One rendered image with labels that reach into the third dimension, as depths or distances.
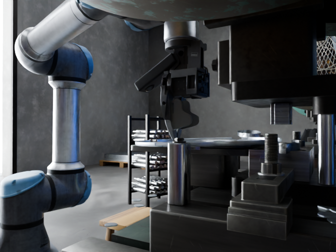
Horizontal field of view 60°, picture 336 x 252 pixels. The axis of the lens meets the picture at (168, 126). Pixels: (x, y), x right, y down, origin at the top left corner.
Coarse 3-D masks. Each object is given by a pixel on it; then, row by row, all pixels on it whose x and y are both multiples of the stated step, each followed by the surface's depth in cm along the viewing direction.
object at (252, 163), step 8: (256, 152) 47; (264, 152) 47; (296, 152) 44; (304, 152) 44; (312, 152) 52; (256, 160) 47; (264, 160) 47; (280, 160) 46; (288, 160) 45; (296, 160) 44; (304, 160) 44; (312, 160) 52; (256, 168) 47; (296, 168) 44; (304, 168) 44; (312, 168) 51; (296, 176) 44; (304, 176) 44
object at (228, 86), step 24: (240, 24) 49; (264, 24) 47; (288, 24) 45; (312, 24) 44; (240, 48) 49; (264, 48) 47; (288, 48) 45; (312, 48) 44; (240, 72) 49; (264, 72) 47; (288, 72) 45; (312, 72) 44
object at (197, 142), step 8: (136, 144) 55; (144, 144) 52; (152, 144) 50; (160, 144) 53; (192, 144) 46; (200, 144) 45; (208, 144) 45; (216, 144) 45; (224, 144) 45; (232, 144) 45; (240, 144) 46; (248, 144) 46; (256, 144) 47
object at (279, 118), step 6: (288, 102) 50; (270, 108) 52; (276, 108) 51; (282, 108) 50; (288, 108) 50; (270, 114) 52; (276, 114) 51; (282, 114) 50; (288, 114) 50; (270, 120) 52; (276, 120) 51; (282, 120) 50; (288, 120) 50
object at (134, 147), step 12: (192, 156) 56; (204, 156) 54; (216, 156) 53; (228, 156) 55; (192, 168) 56; (204, 168) 54; (216, 168) 53; (228, 168) 55; (192, 180) 56; (204, 180) 54; (216, 180) 53; (228, 180) 55
